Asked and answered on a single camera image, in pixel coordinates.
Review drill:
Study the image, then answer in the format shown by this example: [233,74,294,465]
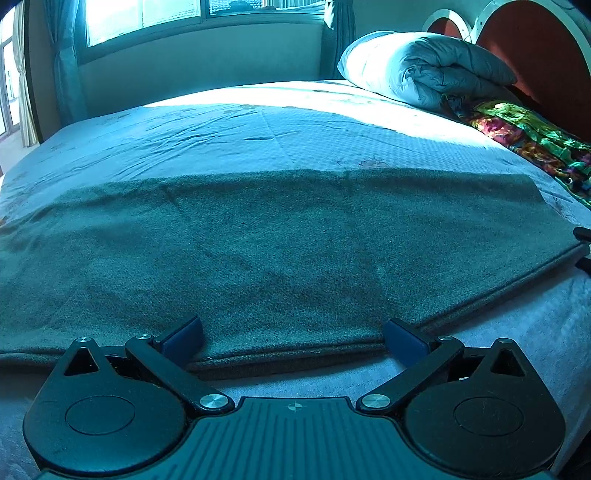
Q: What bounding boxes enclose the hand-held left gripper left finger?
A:
[61,316,236,413]

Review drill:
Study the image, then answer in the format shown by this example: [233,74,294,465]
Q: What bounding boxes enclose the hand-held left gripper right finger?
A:
[355,318,530,413]

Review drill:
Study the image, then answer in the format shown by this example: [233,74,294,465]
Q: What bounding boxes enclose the grey-green pants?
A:
[0,168,591,382]

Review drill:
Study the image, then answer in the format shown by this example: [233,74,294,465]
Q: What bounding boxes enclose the colourful patterned cloth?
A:
[442,94,591,209]

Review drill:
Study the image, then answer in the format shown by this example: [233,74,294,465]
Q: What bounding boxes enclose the red and white headboard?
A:
[422,0,591,142]

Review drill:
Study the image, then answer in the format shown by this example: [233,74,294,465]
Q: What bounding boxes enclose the bed with pale sheet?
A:
[0,79,591,480]

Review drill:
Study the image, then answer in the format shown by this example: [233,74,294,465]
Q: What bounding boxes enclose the folded pale quilt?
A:
[337,30,518,112]

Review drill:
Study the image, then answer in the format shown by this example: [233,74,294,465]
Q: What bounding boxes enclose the teal curtain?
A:
[322,0,356,82]
[43,0,89,126]

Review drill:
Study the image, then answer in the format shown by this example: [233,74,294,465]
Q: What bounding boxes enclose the white hallway curtain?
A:
[13,0,40,149]

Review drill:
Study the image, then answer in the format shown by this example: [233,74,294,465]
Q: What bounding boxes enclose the hallway window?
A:
[0,18,22,136]

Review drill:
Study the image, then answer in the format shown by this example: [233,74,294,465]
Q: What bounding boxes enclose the large bedroom window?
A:
[85,0,327,48]

